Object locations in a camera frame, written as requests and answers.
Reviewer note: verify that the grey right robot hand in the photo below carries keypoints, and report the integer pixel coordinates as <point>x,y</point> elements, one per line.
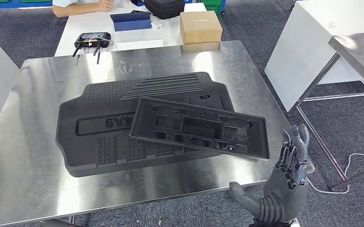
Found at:
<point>290,191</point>

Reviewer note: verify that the black plastic frame part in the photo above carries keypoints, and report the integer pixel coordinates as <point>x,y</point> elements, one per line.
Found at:
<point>257,137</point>

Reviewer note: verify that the steel workbench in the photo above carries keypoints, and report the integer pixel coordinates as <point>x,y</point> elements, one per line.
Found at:
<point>28,141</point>

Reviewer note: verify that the steel table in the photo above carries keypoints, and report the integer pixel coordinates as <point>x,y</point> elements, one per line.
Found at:
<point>363,56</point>

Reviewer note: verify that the cardboard box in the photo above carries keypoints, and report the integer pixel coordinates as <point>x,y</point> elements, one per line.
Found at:
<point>200,26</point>

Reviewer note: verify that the green plastic bin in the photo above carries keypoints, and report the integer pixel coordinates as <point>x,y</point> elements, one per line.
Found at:
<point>211,5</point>

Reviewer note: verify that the large black plastic cover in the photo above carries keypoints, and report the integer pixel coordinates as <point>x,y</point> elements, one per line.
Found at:
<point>84,150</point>

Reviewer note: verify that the white flat box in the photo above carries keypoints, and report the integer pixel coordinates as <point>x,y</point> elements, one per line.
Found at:
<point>139,44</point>

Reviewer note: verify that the small white box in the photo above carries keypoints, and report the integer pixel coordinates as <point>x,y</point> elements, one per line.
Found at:
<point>157,25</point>

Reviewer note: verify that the black box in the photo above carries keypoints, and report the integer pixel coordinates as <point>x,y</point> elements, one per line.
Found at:
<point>164,7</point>

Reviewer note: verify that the blue box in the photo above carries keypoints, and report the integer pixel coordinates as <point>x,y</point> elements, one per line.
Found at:
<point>131,22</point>

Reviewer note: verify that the black router with antennas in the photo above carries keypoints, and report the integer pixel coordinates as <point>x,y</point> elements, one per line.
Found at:
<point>92,39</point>

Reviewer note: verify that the white table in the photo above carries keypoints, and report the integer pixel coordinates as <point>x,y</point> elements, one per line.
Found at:
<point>84,25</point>

